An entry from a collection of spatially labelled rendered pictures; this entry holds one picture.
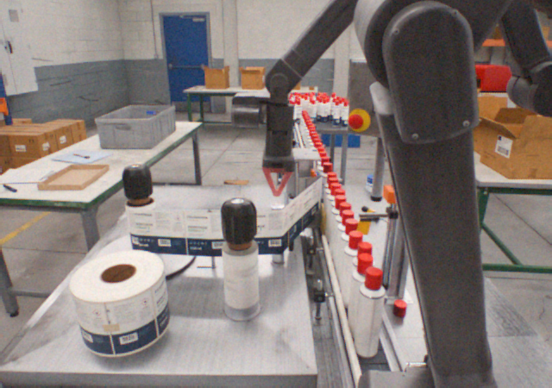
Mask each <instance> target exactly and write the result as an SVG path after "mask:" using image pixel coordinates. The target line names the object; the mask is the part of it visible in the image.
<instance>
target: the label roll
mask: <svg viewBox="0 0 552 388"><path fill-rule="evenodd" d="M70 290H71V294H72V300H73V303H74V308H75V311H76V315H77V318H78V325H79V328H80V332H81V335H82V340H83V343H84V345H85V347H86V348H87V349H88V350H89V351H91V352H92V353H94V354H98V355H102V356H108V357H115V356H122V355H130V354H134V353H137V352H139V351H141V350H143V349H145V348H146V347H149V346H151V345H152V344H154V342H155V341H157V340H159V338H160V337H161V336H162V335H163V334H164V333H165V332H166V330H167V328H168V326H169V324H170V321H171V314H170V307H169V300H168V293H167V286H166V273H165V266H164V264H163V262H162V260H161V258H160V257H159V256H157V255H156V254H154V253H150V252H148V251H142V250H126V251H120V252H114V253H109V254H106V255H103V256H100V257H98V258H96V259H94V260H92V261H90V262H89V263H87V264H85V265H84V266H82V267H81V268H79V269H78V270H77V271H76V272H75V273H74V274H73V276H72V279H71V282H70Z"/></svg>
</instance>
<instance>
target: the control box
mask: <svg viewBox="0 0 552 388"><path fill-rule="evenodd" d="M374 83H376V79H375V78H374V77H373V75H372V73H371V72H370V71H369V69H368V66H367V62H366V61H365V58H361V59H352V60H351V71H350V84H349V92H350V97H349V109H348V119H349V117H350V116H351V115H353V114H360V116H361V117H362V118H363V120H364V124H363V126H362V128H360V129H357V130H354V129H351V128H350V127H349V124H348V134H351V135H362V136H368V137H374V138H380V139H382V137H381V133H380V127H379V124H378V120H377V116H376V114H375V113H373V98H372V94H371V90H369V87H370V86H371V85H372V84H374Z"/></svg>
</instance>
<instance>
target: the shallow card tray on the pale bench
mask: <svg viewBox="0 0 552 388"><path fill-rule="evenodd" d="M109 170H110V165H69V166H67V167H65V168H63V169H61V170H60V171H58V172H56V173H55V174H54V175H53V176H51V177H49V178H47V179H45V180H43V181H41V182H40V183H39V184H37V189H38V191H82V190H83V189H84V188H86V187H87V186H88V185H90V184H92V183H93V182H94V181H96V180H97V179H98V178H100V177H101V176H103V175H104V174H105V173H106V172H107V171H109Z"/></svg>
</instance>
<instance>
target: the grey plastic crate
mask: <svg viewBox="0 0 552 388"><path fill-rule="evenodd" d="M148 111H158V112H159V114H158V115H148V114H147V112H148ZM174 111H175V108H174V106H136V105H130V106H128V107H125V108H122V109H120V110H116V111H114V112H111V113H109V114H106V115H104V116H100V117H98V118H95V123H96V124H97V132H98V137H99V142H100V147H101V148H102V149H153V148H154V147H156V146H157V145H159V144H160V143H161V142H162V141H163V140H165V139H166V138H167V137H169V136H170V135H172V134H173V133H174V132H175V131H176V124H175V115H174Z"/></svg>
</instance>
